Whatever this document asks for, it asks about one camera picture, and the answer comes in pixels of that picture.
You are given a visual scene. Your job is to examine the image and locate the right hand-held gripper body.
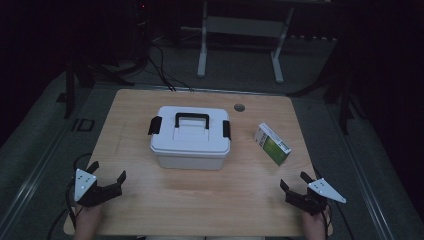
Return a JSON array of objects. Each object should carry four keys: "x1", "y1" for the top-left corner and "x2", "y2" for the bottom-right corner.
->
[{"x1": 284, "y1": 177, "x2": 347, "y2": 216}]

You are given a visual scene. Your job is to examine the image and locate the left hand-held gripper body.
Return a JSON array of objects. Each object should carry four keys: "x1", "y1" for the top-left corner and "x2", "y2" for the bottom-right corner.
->
[{"x1": 73, "y1": 168, "x2": 123, "y2": 208}]

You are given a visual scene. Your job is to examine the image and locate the green and white medicine box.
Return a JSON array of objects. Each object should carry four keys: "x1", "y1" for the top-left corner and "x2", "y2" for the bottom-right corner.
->
[{"x1": 253, "y1": 122, "x2": 292, "y2": 167}]

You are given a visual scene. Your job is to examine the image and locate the white plastic storage box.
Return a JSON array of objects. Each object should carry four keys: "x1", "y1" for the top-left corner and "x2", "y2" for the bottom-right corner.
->
[{"x1": 155, "y1": 150, "x2": 230, "y2": 171}]

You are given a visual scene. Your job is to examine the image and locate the white lid with black handle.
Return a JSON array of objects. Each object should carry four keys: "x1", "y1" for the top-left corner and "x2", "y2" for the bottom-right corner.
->
[{"x1": 147, "y1": 105, "x2": 232, "y2": 158}]

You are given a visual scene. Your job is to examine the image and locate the person's right hand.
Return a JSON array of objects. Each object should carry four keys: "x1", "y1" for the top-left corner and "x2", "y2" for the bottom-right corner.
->
[{"x1": 302, "y1": 207, "x2": 333, "y2": 240}]

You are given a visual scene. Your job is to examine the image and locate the person's left hand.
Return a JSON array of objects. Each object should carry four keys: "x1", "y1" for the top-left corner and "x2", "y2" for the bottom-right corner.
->
[{"x1": 72, "y1": 203, "x2": 103, "y2": 240}]

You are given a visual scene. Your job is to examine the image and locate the black tripod stand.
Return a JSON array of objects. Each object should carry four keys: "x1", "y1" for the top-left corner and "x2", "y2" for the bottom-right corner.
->
[{"x1": 55, "y1": 58, "x2": 135, "y2": 120}]

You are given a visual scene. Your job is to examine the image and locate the black metal stand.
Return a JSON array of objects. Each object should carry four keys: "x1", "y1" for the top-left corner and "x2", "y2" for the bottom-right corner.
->
[{"x1": 289, "y1": 41, "x2": 365, "y2": 137}]

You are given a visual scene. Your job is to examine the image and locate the left hand-held gripper cable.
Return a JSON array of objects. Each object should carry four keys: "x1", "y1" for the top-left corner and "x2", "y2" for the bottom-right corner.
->
[{"x1": 46, "y1": 152, "x2": 94, "y2": 240}]

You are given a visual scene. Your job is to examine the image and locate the hand-held gripper cable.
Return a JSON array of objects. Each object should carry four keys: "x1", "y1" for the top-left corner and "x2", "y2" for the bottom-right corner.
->
[
  {"x1": 46, "y1": 152, "x2": 94, "y2": 240},
  {"x1": 313, "y1": 166, "x2": 356, "y2": 240}
]

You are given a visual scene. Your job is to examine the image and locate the right hand-held gripper cable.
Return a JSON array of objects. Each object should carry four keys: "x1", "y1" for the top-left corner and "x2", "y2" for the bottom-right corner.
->
[{"x1": 313, "y1": 166, "x2": 356, "y2": 240}]

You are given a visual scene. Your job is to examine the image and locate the black floor cables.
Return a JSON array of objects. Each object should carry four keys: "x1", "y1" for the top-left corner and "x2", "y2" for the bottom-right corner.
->
[{"x1": 147, "y1": 42, "x2": 195, "y2": 93}]

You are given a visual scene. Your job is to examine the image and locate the white metal stand frame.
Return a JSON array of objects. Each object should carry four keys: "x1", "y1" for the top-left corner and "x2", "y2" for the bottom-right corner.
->
[{"x1": 196, "y1": 0, "x2": 296, "y2": 85}]

